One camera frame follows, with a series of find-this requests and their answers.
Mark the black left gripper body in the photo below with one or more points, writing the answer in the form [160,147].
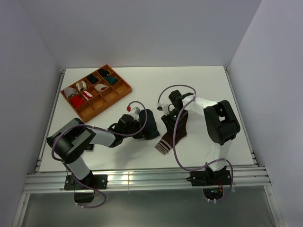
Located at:
[135,126]

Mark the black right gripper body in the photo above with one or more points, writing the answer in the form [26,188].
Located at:
[169,118]

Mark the navy patterned sock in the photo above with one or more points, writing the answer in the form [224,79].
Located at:
[150,130]

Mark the brown striped sock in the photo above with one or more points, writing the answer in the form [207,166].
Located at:
[165,144]

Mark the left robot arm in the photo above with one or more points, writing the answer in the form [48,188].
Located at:
[72,140]

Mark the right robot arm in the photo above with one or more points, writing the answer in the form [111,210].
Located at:
[221,124]

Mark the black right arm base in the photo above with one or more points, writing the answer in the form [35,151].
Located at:
[211,182]

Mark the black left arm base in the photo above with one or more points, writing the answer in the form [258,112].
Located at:
[87,190]

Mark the white red rolled sock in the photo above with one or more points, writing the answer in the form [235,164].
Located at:
[100,87]

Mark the orange wooden divided tray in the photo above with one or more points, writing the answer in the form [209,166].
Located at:
[101,100]

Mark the teal rolled sock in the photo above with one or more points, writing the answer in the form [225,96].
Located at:
[111,80]

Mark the red white striped sock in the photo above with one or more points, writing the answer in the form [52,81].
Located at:
[87,95]

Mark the black rolled sock with white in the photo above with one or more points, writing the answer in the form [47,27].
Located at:
[103,72]

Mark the white beige rolled sock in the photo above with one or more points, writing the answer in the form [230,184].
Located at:
[81,85]

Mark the grey rolled sock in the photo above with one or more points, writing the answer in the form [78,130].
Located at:
[70,92]

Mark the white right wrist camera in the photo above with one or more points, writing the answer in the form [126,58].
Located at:
[162,107]

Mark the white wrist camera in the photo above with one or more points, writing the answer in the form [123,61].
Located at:
[135,111]
[162,107]

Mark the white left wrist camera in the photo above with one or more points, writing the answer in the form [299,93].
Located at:
[135,111]

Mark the aluminium frame rail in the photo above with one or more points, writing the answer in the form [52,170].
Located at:
[132,180]

